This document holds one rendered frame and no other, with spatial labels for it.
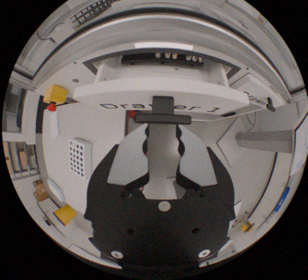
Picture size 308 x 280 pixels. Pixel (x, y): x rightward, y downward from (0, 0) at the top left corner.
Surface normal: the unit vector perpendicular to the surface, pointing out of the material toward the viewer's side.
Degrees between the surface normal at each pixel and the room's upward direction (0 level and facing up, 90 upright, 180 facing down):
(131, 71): 0
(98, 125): 0
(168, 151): 0
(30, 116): 90
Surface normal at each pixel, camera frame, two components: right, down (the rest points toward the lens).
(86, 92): -0.03, -0.06
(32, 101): 1.00, 0.04
